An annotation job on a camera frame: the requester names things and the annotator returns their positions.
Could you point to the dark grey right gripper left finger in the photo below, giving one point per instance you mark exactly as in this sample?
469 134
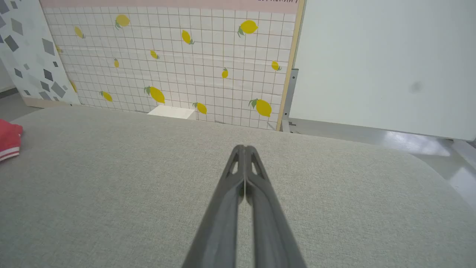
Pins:
223 208

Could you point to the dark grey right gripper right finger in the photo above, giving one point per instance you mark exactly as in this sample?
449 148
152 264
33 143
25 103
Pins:
269 216

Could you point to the red white basketball jersey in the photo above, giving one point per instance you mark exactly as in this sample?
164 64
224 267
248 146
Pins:
9 136

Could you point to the white box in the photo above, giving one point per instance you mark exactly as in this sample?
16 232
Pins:
173 111

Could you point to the grey fabric sofa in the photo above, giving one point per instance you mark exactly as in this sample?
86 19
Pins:
111 186

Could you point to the grey metal panel stand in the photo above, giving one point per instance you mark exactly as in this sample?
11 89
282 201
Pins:
292 96

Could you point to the lemon print grid panel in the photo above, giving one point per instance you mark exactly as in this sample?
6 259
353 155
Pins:
186 74

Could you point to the plain white board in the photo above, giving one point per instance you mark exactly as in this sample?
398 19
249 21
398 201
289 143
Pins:
372 56

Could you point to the grey terrazzo print panel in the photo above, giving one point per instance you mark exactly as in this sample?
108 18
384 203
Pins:
29 56

